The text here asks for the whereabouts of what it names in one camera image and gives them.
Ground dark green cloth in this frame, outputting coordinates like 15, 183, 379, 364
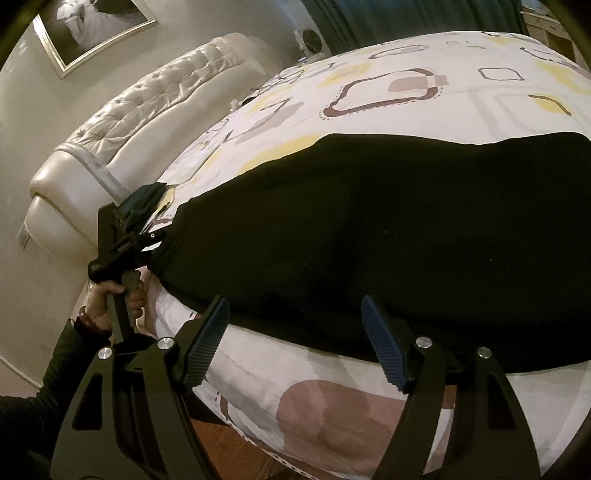
122, 182, 168, 223

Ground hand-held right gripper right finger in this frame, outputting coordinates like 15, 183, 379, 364
360, 294, 542, 480

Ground framed wall picture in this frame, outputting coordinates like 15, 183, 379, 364
32, 0, 158, 80

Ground bed with patterned sheet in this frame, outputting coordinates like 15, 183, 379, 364
139, 30, 591, 480

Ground cream dressing table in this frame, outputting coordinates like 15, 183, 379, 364
519, 7, 581, 63

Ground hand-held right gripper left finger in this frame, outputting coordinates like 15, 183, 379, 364
51, 295, 232, 480

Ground person's left hand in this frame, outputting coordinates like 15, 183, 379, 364
81, 276, 149, 334

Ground cream tufted headboard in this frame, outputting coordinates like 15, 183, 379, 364
16, 36, 305, 252

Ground blue curtain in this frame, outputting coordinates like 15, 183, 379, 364
416, 0, 523, 35
307, 0, 419, 47

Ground person's left forearm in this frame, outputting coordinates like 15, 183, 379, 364
0, 318, 115, 480

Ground black pants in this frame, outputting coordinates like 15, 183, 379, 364
147, 131, 591, 374

